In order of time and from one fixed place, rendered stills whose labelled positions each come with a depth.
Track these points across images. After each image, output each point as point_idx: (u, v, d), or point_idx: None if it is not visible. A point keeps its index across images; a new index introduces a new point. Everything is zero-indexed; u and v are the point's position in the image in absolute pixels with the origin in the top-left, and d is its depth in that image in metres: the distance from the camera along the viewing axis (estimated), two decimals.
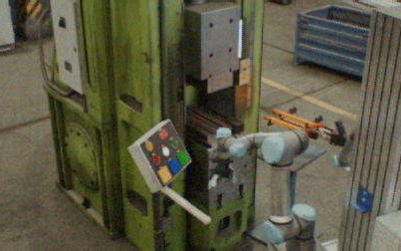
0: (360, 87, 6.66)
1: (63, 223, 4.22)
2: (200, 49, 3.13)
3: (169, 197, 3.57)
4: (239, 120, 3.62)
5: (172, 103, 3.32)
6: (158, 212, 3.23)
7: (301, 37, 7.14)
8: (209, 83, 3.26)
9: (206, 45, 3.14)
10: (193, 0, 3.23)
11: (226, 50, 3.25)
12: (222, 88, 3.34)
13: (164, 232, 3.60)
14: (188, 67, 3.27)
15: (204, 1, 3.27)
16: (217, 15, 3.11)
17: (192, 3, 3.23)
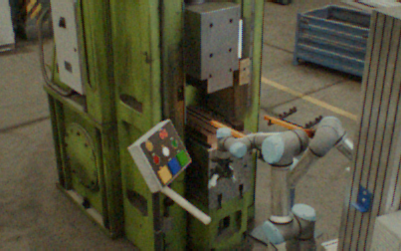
0: (360, 87, 6.66)
1: (63, 223, 4.22)
2: (200, 49, 3.13)
3: (169, 197, 3.57)
4: (239, 120, 3.62)
5: (172, 103, 3.32)
6: (158, 212, 3.23)
7: (301, 37, 7.14)
8: (209, 83, 3.26)
9: (206, 45, 3.14)
10: (193, 0, 3.23)
11: (226, 50, 3.25)
12: (222, 88, 3.34)
13: (164, 232, 3.60)
14: (188, 67, 3.27)
15: (204, 1, 3.27)
16: (217, 15, 3.11)
17: (192, 3, 3.23)
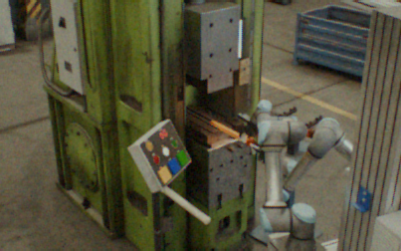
0: (360, 87, 6.66)
1: (63, 223, 4.22)
2: (200, 49, 3.13)
3: (169, 197, 3.57)
4: (239, 120, 3.62)
5: (172, 103, 3.32)
6: (158, 212, 3.23)
7: (301, 37, 7.14)
8: (209, 83, 3.26)
9: (206, 45, 3.14)
10: (193, 0, 3.23)
11: (226, 50, 3.25)
12: (222, 88, 3.34)
13: (164, 232, 3.60)
14: (188, 67, 3.27)
15: (204, 1, 3.27)
16: (217, 15, 3.11)
17: (192, 3, 3.23)
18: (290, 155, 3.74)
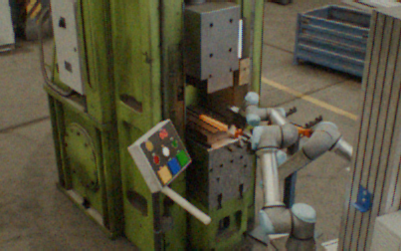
0: (360, 87, 6.66)
1: (63, 223, 4.22)
2: (200, 49, 3.13)
3: (169, 197, 3.57)
4: None
5: (172, 103, 3.32)
6: (158, 212, 3.23)
7: (301, 37, 7.14)
8: (209, 83, 3.26)
9: (206, 45, 3.14)
10: (193, 0, 3.23)
11: (226, 50, 3.25)
12: (222, 88, 3.34)
13: (164, 232, 3.60)
14: (188, 67, 3.27)
15: (204, 1, 3.27)
16: (217, 15, 3.11)
17: (192, 3, 3.23)
18: (290, 155, 3.74)
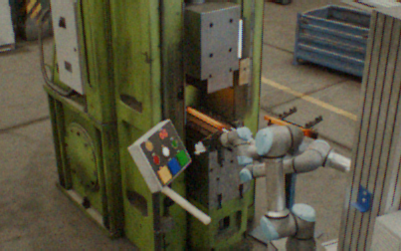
0: (360, 87, 6.66)
1: (63, 223, 4.22)
2: (200, 49, 3.13)
3: (169, 197, 3.57)
4: (239, 120, 3.62)
5: (172, 103, 3.32)
6: (158, 212, 3.23)
7: (301, 37, 7.14)
8: (209, 83, 3.26)
9: (206, 45, 3.14)
10: (193, 0, 3.23)
11: (226, 50, 3.25)
12: (222, 88, 3.34)
13: (164, 232, 3.60)
14: (188, 67, 3.27)
15: (204, 1, 3.27)
16: (217, 15, 3.11)
17: (192, 3, 3.23)
18: (290, 155, 3.74)
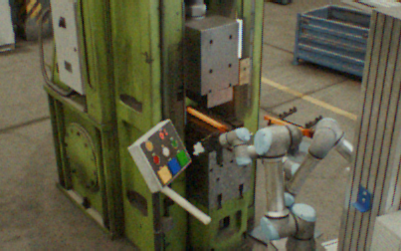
0: (360, 87, 6.66)
1: (63, 223, 4.22)
2: (200, 65, 3.17)
3: (169, 197, 3.57)
4: (239, 120, 3.62)
5: (172, 103, 3.32)
6: (158, 212, 3.23)
7: (301, 37, 7.14)
8: (209, 98, 3.30)
9: (206, 61, 3.18)
10: (193, 16, 3.27)
11: (226, 66, 3.30)
12: (222, 103, 3.39)
13: (164, 232, 3.60)
14: (188, 82, 3.32)
15: (204, 17, 3.31)
16: (217, 32, 3.16)
17: (192, 19, 3.28)
18: (290, 155, 3.74)
